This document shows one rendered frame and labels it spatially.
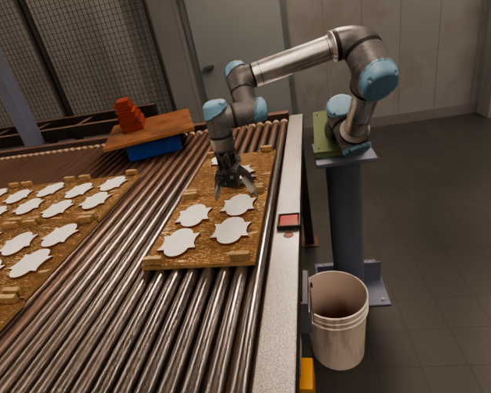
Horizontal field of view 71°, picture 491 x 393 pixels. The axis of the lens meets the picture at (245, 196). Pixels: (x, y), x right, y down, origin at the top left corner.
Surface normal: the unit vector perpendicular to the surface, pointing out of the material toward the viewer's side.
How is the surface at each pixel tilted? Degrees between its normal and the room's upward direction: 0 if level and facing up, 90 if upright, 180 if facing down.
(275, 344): 0
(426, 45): 90
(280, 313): 0
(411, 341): 0
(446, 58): 90
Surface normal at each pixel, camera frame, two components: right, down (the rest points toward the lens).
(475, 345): -0.18, -0.87
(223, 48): -0.09, 0.49
